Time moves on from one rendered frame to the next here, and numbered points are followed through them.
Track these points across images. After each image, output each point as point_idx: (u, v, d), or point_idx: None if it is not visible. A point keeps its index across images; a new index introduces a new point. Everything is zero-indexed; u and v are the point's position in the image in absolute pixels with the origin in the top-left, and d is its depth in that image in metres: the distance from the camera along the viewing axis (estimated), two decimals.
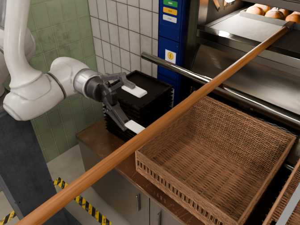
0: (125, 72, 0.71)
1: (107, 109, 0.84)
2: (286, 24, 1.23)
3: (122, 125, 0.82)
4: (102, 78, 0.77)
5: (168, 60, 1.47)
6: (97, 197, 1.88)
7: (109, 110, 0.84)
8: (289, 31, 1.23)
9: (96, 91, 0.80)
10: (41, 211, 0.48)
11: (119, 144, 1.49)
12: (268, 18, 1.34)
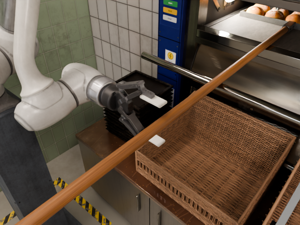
0: (143, 81, 0.68)
1: (122, 118, 0.81)
2: (286, 24, 1.23)
3: None
4: (118, 86, 0.73)
5: (168, 60, 1.47)
6: (97, 197, 1.88)
7: (123, 119, 0.80)
8: (289, 31, 1.23)
9: (110, 100, 0.76)
10: (41, 211, 0.48)
11: (119, 144, 1.49)
12: (268, 18, 1.34)
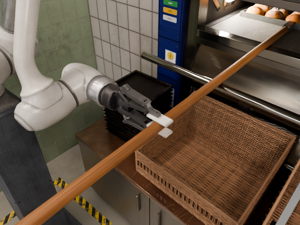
0: (151, 101, 0.70)
1: (125, 118, 0.80)
2: (286, 24, 1.23)
3: (142, 127, 0.75)
4: (122, 91, 0.72)
5: (168, 60, 1.47)
6: (97, 197, 1.88)
7: (126, 118, 0.79)
8: (289, 31, 1.23)
9: (111, 100, 0.76)
10: (41, 211, 0.48)
11: (119, 144, 1.49)
12: (268, 18, 1.34)
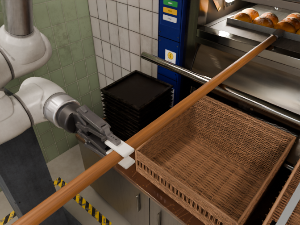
0: (110, 126, 0.61)
1: (86, 142, 0.71)
2: (275, 33, 1.14)
3: (103, 153, 0.66)
4: (79, 113, 0.63)
5: (168, 60, 1.47)
6: (97, 197, 1.88)
7: (87, 142, 0.70)
8: (277, 39, 1.14)
9: (68, 122, 0.67)
10: None
11: None
12: (256, 26, 1.25)
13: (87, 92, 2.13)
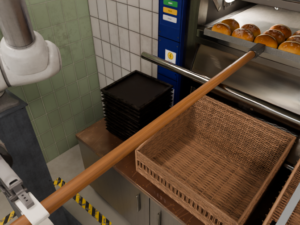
0: (22, 182, 0.48)
1: None
2: (254, 48, 1.02)
3: None
4: None
5: (168, 60, 1.47)
6: (97, 197, 1.88)
7: None
8: (256, 56, 1.02)
9: None
10: None
11: (119, 144, 1.49)
12: (235, 39, 1.13)
13: (87, 92, 2.13)
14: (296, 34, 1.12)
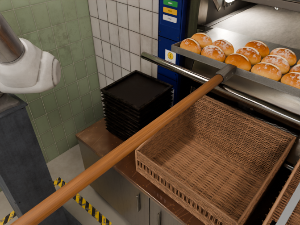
0: None
1: None
2: (222, 71, 0.88)
3: None
4: None
5: (168, 60, 1.47)
6: (97, 197, 1.88)
7: None
8: (225, 80, 0.88)
9: None
10: None
11: (119, 144, 1.49)
12: (204, 58, 0.98)
13: (87, 92, 2.13)
14: (273, 52, 0.98)
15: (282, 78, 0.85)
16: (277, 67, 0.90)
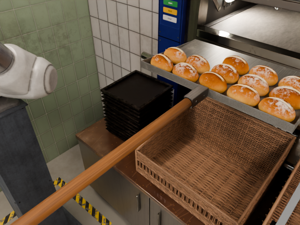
0: None
1: None
2: (191, 94, 0.77)
3: None
4: None
5: None
6: (97, 197, 1.88)
7: None
8: (195, 104, 0.77)
9: None
10: None
11: (119, 144, 1.49)
12: (175, 77, 0.88)
13: (87, 92, 2.13)
14: (253, 70, 0.88)
15: (259, 103, 0.75)
16: (255, 88, 0.80)
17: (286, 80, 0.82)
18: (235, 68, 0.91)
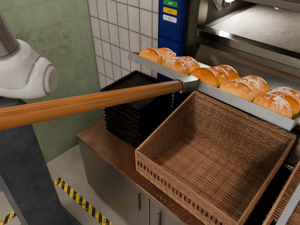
0: None
1: None
2: (182, 78, 0.69)
3: None
4: None
5: None
6: (97, 197, 1.88)
7: None
8: (185, 89, 0.69)
9: None
10: None
11: (119, 144, 1.49)
12: (164, 68, 0.81)
13: (87, 92, 2.13)
14: None
15: (254, 100, 0.69)
16: None
17: (278, 89, 0.78)
18: None
